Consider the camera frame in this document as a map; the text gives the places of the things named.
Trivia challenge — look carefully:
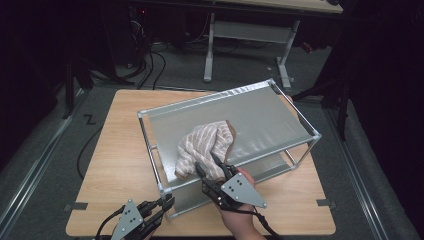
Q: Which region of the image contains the person's right hand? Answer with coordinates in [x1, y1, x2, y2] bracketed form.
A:
[219, 167, 260, 236]

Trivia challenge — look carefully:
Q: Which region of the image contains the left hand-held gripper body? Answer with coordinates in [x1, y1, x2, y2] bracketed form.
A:
[110, 198, 162, 240]

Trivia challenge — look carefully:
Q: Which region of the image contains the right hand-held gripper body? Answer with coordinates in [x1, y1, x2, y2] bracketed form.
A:
[201, 172, 268, 212]

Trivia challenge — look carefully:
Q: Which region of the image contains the white-legged desk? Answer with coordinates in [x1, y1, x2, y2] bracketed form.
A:
[203, 0, 344, 89]

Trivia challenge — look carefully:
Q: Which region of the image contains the tangle of black cables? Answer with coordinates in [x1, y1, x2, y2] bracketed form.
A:
[128, 6, 168, 90]

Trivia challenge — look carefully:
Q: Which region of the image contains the metal floor rail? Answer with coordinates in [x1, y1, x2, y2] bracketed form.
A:
[323, 108, 391, 240]
[0, 88, 88, 234]

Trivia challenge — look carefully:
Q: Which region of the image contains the black floor cable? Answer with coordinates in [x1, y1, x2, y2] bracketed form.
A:
[76, 124, 104, 181]

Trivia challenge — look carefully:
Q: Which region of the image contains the black metal stand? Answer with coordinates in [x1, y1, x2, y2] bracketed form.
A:
[61, 56, 95, 120]

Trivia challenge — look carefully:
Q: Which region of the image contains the hand-held gripper cable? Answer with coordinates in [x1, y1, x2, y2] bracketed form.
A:
[251, 206, 284, 240]
[94, 204, 126, 240]

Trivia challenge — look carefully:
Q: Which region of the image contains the grey two-tier metal rack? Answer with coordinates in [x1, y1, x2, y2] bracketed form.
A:
[137, 78, 323, 221]

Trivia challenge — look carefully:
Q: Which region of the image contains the grey tape piece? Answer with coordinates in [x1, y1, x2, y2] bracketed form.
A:
[315, 198, 337, 209]
[63, 201, 89, 213]

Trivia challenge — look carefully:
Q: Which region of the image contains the striped beige towel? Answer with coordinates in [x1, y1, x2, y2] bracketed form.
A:
[174, 119, 237, 183]

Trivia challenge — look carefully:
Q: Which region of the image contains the left hand-held gripper cable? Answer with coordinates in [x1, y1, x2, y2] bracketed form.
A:
[94, 204, 126, 240]

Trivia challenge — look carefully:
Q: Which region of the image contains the right hand-held gripper cable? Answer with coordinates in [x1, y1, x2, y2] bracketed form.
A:
[251, 206, 284, 240]

